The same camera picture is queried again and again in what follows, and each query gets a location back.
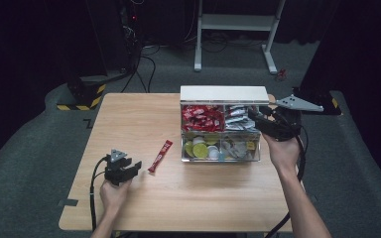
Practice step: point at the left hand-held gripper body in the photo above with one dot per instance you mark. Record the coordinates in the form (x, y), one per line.
(114, 168)

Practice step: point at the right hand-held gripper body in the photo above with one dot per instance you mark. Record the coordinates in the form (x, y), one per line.
(284, 124)

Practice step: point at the pile of silver packets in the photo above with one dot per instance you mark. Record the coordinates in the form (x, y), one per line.
(238, 119)

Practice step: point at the red stick packet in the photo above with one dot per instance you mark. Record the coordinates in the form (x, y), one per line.
(160, 156)

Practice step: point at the clear acrylic organizer box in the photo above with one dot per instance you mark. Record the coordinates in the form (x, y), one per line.
(225, 94)

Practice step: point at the person's left hand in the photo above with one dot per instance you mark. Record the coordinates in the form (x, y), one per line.
(114, 195)

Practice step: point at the person's right hand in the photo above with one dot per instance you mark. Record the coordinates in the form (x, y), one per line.
(282, 153)

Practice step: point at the pile of clear sachets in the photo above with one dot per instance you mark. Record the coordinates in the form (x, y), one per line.
(238, 148)

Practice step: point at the small red floor object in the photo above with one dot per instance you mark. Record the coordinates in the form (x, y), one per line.
(280, 75)

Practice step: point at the black yellow striped stand base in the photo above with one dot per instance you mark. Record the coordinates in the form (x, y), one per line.
(82, 95)
(324, 99)

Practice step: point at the pile of red packets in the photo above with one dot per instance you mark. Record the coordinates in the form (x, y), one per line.
(201, 119)

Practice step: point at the pile of green white capsules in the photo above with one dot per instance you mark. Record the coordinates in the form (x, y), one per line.
(200, 150)

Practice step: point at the white metal stand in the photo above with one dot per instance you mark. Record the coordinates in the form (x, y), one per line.
(234, 22)

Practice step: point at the black equipment rack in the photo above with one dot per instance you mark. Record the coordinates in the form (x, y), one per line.
(129, 33)

